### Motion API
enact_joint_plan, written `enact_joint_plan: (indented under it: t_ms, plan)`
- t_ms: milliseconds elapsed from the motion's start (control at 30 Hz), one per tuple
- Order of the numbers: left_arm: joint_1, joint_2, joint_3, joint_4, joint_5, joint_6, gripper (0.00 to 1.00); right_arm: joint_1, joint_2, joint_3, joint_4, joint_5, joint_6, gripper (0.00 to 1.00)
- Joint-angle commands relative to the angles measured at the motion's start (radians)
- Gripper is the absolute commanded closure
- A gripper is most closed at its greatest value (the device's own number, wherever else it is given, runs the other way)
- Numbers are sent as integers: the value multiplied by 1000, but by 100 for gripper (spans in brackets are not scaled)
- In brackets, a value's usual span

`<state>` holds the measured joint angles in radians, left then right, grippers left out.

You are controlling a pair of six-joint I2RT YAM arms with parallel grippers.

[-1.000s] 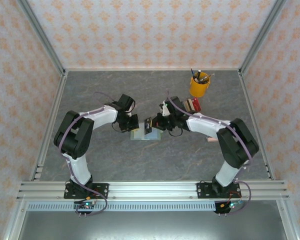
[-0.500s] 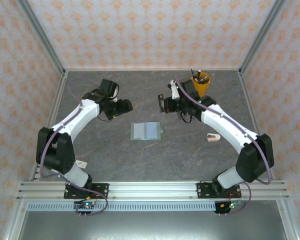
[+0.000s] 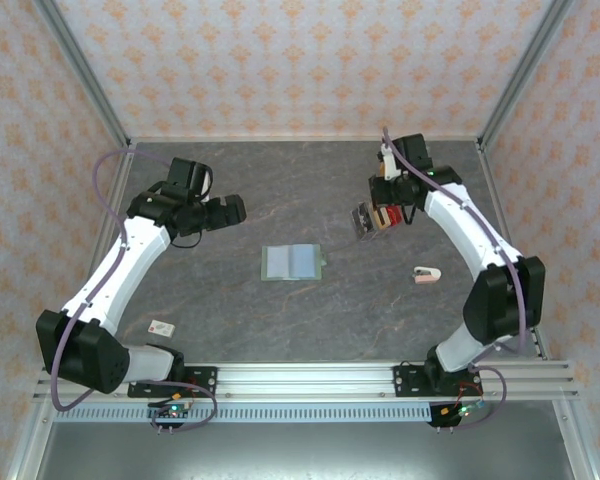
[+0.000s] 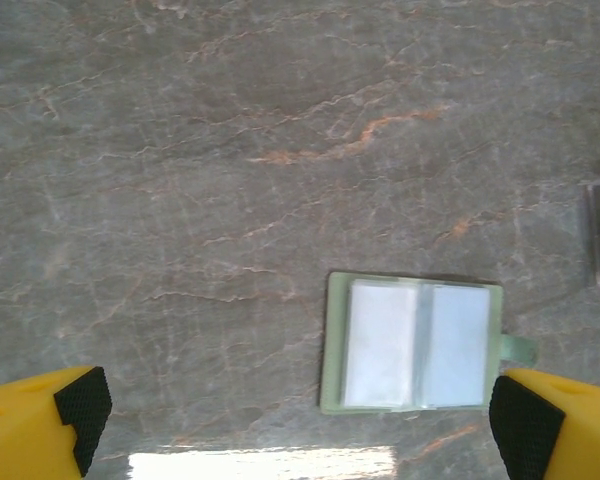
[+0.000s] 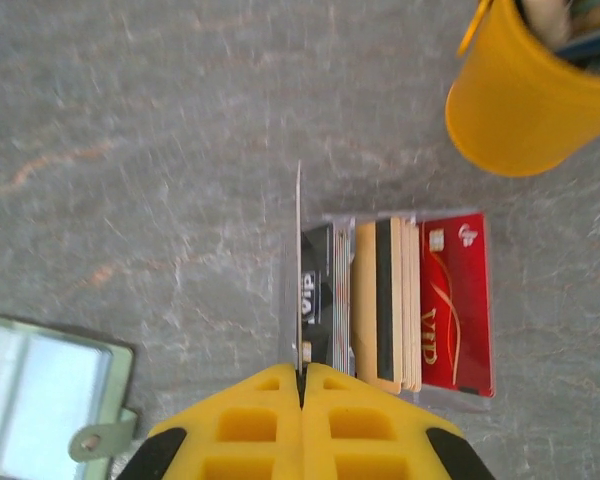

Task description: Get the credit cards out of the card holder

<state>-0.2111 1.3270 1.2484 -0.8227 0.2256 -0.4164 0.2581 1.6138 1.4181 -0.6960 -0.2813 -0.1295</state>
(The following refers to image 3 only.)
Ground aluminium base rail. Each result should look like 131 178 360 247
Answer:
32 362 581 402

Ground wooden red card rack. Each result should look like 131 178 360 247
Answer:
349 201 402 242

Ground aluminium frame leg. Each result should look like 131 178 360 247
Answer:
4 399 56 480
552 399 600 480

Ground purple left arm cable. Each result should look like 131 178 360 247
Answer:
51 147 219 434

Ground white slotted cable duct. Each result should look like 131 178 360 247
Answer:
54 403 434 424

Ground grey metal base sheet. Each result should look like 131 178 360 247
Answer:
34 422 581 480

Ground mint green card holder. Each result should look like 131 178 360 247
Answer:
260 243 327 282

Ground aluminium frame post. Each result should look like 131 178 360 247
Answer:
32 0 134 151
477 0 574 146

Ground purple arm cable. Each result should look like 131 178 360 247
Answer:
51 147 219 434
381 126 531 431

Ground pink stapler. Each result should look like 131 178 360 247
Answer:
412 266 441 286

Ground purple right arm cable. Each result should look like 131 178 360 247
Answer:
381 126 531 431

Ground aluminium table edge rail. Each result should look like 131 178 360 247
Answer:
67 142 137 331
476 141 552 362

